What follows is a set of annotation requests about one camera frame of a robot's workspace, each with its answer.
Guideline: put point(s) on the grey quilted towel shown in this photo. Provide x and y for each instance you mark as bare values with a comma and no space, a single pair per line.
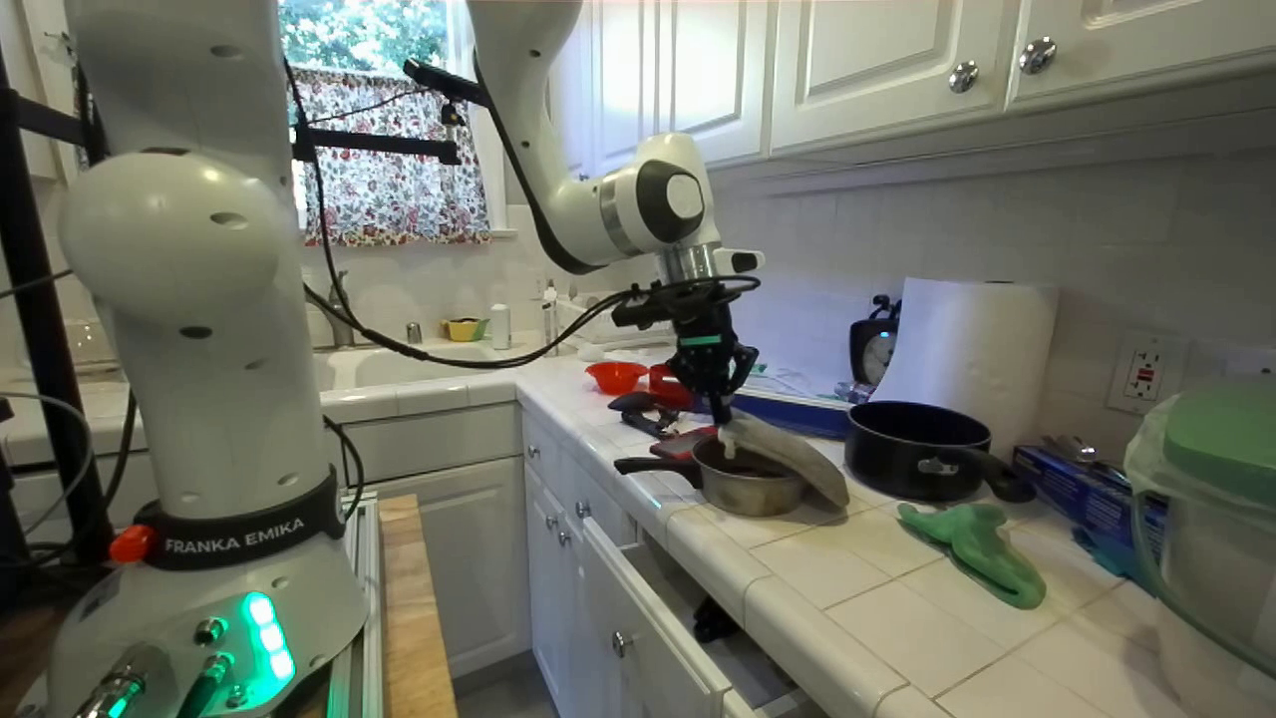
781,458

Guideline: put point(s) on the chrome faucet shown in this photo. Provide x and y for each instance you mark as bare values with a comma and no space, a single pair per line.
341,311

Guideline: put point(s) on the white paper towel roll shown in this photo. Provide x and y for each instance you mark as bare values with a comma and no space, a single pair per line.
971,361

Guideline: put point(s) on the red bowl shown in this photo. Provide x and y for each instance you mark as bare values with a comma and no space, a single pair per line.
616,376

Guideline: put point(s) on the blue plate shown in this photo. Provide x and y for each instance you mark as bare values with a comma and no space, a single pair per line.
1080,513

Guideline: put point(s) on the small clear bottle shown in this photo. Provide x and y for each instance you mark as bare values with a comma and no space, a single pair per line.
498,324
553,317

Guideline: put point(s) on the clear container green lid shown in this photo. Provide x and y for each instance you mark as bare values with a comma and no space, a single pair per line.
1210,530

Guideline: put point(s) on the green cloth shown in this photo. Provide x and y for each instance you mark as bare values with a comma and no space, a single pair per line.
971,549

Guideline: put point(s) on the black camera on mount arm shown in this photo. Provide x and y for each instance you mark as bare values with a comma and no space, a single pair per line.
438,82

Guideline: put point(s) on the wooden board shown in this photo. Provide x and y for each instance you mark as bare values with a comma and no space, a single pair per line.
410,610

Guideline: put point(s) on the floral curtain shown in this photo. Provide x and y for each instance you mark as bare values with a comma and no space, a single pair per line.
382,171

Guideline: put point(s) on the window with greenery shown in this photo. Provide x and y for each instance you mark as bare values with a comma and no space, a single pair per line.
372,33

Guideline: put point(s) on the white and blue wrap box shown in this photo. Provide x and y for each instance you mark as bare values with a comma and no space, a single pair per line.
790,414

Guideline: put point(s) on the white wall outlet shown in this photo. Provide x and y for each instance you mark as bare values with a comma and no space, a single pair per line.
1144,376

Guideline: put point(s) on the white sink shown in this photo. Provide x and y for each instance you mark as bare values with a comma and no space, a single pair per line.
410,368

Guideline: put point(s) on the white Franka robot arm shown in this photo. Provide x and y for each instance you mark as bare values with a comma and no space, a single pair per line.
171,292

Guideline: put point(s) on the white sink cabinet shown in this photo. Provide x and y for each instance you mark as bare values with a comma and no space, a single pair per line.
442,561

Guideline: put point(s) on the white counter base cabinet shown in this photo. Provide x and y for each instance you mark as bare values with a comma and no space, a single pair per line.
553,561

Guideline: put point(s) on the open white drawer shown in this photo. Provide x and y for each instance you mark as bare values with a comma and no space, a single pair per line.
651,622

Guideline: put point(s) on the yellow sponge holder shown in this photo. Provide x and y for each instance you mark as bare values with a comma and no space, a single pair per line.
460,327

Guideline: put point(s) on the silver cabinet knob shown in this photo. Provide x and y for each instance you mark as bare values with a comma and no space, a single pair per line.
961,75
1036,52

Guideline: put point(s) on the white upper cabinet door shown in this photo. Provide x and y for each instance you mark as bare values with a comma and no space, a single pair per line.
882,59
1156,33
709,66

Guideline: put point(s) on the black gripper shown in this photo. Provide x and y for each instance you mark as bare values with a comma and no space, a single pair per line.
707,344

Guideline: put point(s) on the black tripod pole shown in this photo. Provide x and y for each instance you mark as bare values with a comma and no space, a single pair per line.
49,383

